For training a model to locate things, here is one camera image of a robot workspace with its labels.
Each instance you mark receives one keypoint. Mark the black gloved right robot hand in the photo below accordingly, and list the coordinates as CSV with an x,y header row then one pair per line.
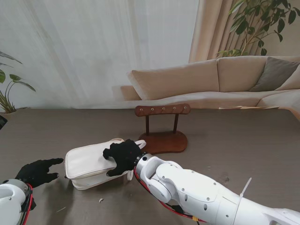
x,y
127,154

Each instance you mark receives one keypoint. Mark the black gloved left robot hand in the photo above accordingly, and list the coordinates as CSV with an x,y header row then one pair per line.
x,y
35,173

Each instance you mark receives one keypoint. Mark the white zippered cosmetic bag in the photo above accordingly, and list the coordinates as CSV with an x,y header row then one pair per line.
x,y
86,159

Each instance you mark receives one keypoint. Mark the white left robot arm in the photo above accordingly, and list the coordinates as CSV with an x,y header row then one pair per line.
x,y
11,201

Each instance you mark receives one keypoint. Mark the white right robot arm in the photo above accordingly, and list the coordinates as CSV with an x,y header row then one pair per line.
x,y
199,194

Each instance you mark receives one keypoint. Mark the dark wooden jewelry stand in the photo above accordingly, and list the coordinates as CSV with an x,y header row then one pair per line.
x,y
164,143

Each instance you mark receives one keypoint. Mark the small white paper scrap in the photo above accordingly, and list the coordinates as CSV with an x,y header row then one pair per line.
x,y
101,200

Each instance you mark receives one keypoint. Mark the black device at table edge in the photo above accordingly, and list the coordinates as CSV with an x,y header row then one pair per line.
x,y
2,123

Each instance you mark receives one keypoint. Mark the beige sofa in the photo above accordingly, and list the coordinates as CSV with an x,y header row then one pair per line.
x,y
175,79

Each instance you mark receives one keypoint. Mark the broad-leaved green potted plant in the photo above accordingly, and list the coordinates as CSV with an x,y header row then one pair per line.
x,y
17,78

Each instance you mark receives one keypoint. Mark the white sheer curtain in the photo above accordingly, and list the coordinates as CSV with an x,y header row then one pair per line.
x,y
93,47

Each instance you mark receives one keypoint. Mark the beige curtain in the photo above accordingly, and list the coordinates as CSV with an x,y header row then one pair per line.
x,y
211,28

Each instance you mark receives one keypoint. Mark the grey sofa cushion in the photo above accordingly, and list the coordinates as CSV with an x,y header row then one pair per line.
x,y
274,75

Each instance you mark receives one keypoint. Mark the tall dark-leaved plant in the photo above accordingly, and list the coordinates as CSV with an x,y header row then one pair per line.
x,y
242,27

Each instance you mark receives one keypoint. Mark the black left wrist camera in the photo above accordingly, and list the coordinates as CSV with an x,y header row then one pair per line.
x,y
33,205

